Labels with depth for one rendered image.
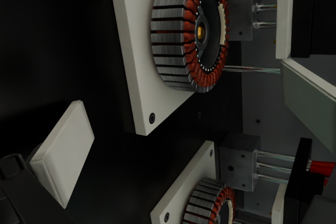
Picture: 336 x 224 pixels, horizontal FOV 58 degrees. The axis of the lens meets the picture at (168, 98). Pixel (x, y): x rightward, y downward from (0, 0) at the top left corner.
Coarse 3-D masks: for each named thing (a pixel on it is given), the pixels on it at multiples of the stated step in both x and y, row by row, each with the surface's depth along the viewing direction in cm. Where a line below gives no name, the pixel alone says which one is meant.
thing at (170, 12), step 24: (168, 0) 24; (192, 0) 24; (216, 0) 29; (168, 24) 24; (192, 24) 24; (216, 24) 31; (168, 48) 24; (192, 48) 24; (216, 48) 31; (168, 72) 26; (192, 72) 25; (216, 72) 30
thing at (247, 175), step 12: (228, 132) 51; (228, 144) 48; (240, 144) 47; (252, 144) 47; (228, 156) 47; (240, 156) 46; (252, 156) 45; (228, 168) 48; (240, 168) 47; (252, 168) 46; (228, 180) 49; (240, 180) 48; (252, 180) 47
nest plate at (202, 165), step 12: (204, 144) 41; (204, 156) 39; (192, 168) 37; (204, 168) 40; (180, 180) 35; (192, 180) 37; (168, 192) 33; (180, 192) 34; (192, 192) 37; (156, 204) 32; (168, 204) 32; (180, 204) 34; (156, 216) 30; (168, 216) 32; (180, 216) 35
